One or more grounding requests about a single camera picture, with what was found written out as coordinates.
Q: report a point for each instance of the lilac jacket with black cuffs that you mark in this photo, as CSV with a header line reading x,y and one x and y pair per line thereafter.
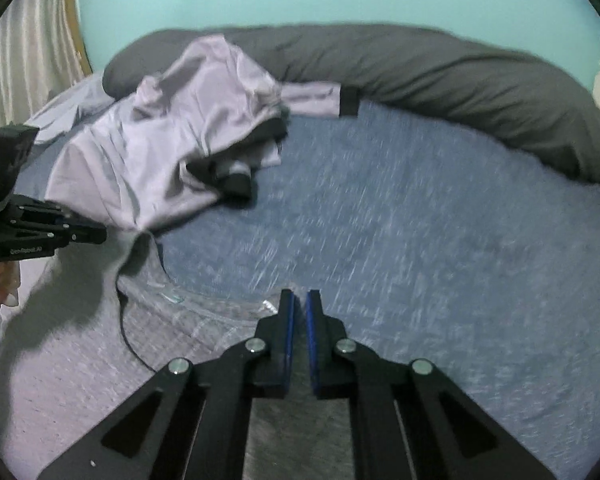
x,y
180,120

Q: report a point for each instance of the person's left hand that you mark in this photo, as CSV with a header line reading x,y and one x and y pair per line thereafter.
x,y
7,285

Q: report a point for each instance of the dark grey long pillow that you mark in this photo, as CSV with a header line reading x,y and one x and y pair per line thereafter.
x,y
455,75

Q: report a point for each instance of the wooden trim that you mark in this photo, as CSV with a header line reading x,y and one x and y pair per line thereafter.
x,y
77,35

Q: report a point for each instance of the light blue cloth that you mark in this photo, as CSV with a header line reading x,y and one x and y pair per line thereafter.
x,y
65,110

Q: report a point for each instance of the blue bed sheet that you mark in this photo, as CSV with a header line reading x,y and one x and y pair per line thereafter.
x,y
430,260

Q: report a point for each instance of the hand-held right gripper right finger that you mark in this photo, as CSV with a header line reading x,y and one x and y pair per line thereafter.
x,y
311,355

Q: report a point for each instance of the grey sweater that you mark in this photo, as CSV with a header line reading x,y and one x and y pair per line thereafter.
x,y
55,360

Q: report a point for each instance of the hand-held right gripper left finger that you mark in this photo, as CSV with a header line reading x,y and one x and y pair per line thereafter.
x,y
289,345

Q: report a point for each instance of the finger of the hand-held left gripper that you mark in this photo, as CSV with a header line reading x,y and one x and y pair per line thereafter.
x,y
75,235

